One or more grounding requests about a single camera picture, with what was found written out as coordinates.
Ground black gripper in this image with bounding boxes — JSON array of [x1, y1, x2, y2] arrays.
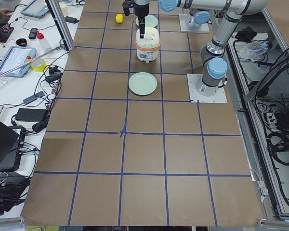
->
[[133, 0, 149, 39]]

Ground white rice cooker orange band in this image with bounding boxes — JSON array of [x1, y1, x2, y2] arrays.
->
[[136, 27, 160, 63]]

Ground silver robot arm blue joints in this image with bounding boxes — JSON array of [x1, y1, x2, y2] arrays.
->
[[158, 0, 270, 89]]

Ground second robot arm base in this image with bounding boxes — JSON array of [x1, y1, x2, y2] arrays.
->
[[186, 8, 210, 28]]

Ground far green plate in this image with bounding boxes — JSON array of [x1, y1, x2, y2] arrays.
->
[[145, 14, 158, 27]]

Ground green plate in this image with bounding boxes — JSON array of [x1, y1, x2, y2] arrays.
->
[[145, 14, 158, 27], [128, 72, 158, 96]]

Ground yellow lemon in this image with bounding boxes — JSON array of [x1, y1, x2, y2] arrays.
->
[[115, 13, 124, 24]]

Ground near green plate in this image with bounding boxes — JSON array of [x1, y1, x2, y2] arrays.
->
[[128, 72, 158, 96]]

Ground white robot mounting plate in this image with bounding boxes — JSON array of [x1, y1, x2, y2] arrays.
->
[[187, 74, 227, 103]]

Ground clear bottle red cap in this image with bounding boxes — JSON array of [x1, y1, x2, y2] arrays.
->
[[37, 31, 52, 52]]

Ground far blue tablet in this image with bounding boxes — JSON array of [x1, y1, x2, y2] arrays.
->
[[20, 0, 49, 18]]

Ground blue tablet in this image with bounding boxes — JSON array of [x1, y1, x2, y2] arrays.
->
[[0, 46, 37, 77], [20, 0, 49, 18]]

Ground black phone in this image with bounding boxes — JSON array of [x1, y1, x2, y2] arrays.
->
[[28, 28, 38, 39]]

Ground yellow tape roll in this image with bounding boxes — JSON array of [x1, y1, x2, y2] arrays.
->
[[30, 58, 47, 72]]

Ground crumpled white cloth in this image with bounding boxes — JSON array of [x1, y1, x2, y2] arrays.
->
[[238, 41, 268, 62]]

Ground small black bowl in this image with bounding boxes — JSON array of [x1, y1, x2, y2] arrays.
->
[[15, 38, 27, 47]]

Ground near blue tablet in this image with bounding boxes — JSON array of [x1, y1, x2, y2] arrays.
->
[[0, 46, 37, 77]]

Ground black power adapter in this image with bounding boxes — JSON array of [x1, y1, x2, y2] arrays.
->
[[15, 108, 46, 122]]

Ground metal rod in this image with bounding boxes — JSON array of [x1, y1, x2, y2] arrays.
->
[[0, 44, 69, 78]]

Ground black monitor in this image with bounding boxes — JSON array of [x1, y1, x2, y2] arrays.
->
[[0, 122, 20, 172]]

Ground aluminium frame post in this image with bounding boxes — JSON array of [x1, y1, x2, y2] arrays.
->
[[45, 0, 74, 51]]

